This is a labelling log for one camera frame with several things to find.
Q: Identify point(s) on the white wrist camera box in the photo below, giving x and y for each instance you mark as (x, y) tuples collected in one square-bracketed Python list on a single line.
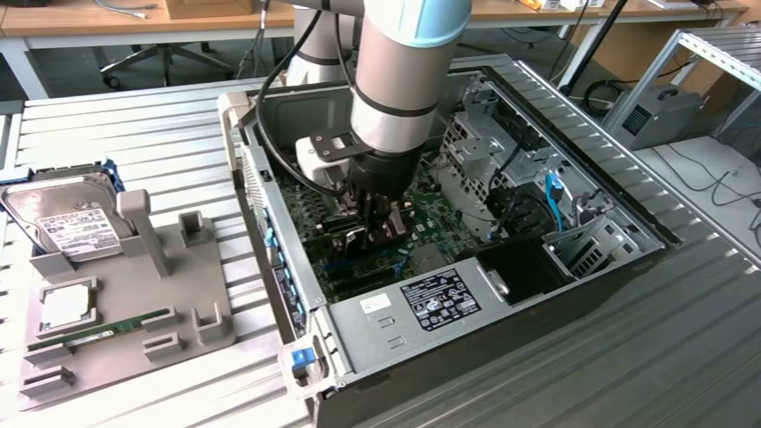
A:
[(314, 165)]

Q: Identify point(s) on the grey computer tower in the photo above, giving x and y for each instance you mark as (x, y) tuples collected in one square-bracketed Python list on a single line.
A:
[(659, 120)]

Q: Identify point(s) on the aluminium frame shelf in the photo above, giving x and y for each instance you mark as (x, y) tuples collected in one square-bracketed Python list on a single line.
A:
[(719, 44)]

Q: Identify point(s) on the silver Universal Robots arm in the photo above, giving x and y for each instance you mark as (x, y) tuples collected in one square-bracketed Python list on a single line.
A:
[(398, 80)]

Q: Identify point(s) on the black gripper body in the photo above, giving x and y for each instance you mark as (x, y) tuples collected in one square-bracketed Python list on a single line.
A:
[(382, 174)]

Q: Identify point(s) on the CPU chip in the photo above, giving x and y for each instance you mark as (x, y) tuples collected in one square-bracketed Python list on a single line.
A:
[(65, 310)]

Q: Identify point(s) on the blue case latch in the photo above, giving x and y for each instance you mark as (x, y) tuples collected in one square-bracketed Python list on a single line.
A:
[(302, 357)]

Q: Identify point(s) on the open black PC case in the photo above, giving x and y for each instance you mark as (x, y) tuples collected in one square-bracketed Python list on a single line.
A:
[(475, 356)]

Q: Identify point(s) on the blue disk carrier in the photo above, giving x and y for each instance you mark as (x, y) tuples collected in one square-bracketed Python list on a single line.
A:
[(113, 174)]

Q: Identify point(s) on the black office chair base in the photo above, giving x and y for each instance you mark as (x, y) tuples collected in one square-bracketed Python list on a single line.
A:
[(162, 53)]

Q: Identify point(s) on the brown cardboard box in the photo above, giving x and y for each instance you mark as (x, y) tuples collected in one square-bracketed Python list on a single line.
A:
[(201, 9)]

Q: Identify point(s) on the silver chipset heatsink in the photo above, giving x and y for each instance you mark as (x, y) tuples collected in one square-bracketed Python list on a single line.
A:
[(430, 259)]

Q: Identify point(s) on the grey parts rack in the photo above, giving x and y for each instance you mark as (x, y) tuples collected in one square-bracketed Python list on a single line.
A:
[(130, 290)]

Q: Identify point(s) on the black slanted pole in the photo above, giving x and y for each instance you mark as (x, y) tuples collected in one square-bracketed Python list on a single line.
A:
[(594, 44)]

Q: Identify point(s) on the green RAM stick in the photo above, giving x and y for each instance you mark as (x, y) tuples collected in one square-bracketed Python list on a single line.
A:
[(101, 332)]

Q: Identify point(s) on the silver power supply with label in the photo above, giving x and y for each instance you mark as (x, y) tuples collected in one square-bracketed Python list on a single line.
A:
[(367, 339)]

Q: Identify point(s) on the green motherboard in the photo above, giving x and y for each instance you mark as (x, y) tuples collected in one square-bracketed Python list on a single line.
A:
[(427, 232)]

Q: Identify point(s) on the silver hard disk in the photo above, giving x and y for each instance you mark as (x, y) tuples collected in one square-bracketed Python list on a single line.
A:
[(65, 223)]

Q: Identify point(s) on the silver perforated drive cage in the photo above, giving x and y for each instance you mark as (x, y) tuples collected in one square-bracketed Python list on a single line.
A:
[(475, 156)]

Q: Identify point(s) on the white boxes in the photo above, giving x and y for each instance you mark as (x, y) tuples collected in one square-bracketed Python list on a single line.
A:
[(553, 4)]

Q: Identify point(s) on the graphics card with metal bracket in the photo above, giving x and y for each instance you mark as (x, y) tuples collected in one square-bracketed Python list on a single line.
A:
[(386, 247)]

